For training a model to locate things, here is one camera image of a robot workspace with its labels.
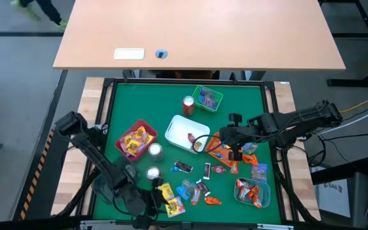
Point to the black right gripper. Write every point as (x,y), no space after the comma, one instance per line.
(240,135)

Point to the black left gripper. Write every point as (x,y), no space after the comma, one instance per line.
(139,201)

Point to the blue lollipop white stick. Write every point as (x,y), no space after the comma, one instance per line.
(219,156)
(174,168)
(225,146)

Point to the yellow sour candy packet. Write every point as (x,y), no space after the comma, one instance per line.
(175,207)
(134,147)
(140,132)
(128,139)
(148,139)
(167,190)

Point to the blue candy packet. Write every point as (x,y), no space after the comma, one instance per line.
(182,192)
(246,147)

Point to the clear candy packet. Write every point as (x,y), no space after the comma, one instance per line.
(188,184)
(253,148)

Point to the orange round candy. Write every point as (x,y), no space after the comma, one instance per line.
(197,146)

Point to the pink round candy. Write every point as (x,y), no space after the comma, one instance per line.
(191,138)
(218,169)

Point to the green plastic basket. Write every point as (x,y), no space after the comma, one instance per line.
(195,100)

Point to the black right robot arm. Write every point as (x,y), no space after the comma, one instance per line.
(299,119)

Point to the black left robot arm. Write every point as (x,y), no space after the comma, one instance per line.
(85,143)

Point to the orange white candy stick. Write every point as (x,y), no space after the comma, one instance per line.
(234,167)

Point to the orange silver candy wrapper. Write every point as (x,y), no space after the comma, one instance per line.
(195,195)

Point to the purple rainbow candy packet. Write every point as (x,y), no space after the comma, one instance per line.
(259,172)

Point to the orange plastic basket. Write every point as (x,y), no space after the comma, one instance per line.
(211,147)

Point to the silver drink can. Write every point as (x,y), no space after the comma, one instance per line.
(155,151)
(153,173)

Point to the small dark chocolate bar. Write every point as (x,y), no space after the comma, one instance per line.
(207,171)
(203,187)

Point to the white plastic bin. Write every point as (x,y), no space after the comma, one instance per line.
(180,127)

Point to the red soda can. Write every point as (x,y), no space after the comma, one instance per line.
(188,105)

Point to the dark transparent plastic bin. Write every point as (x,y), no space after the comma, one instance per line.
(104,193)

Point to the teal plastic bin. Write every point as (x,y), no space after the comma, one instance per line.
(265,191)

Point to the maroon plastic bin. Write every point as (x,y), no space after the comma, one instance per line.
(119,146)

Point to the light wooden desk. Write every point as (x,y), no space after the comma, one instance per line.
(203,32)

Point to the green felt mat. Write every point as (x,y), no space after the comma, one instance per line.
(129,89)

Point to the black desk legs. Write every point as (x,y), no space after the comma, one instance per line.
(129,74)

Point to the black yellow striped panel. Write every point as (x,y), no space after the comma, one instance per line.
(40,179)

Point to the white cardboard box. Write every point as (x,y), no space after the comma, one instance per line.
(334,198)

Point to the person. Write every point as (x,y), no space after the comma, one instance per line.
(51,12)

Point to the silver corner bracket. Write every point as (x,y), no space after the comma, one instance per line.
(104,129)

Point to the black desk frame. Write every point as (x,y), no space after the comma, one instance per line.
(347,82)

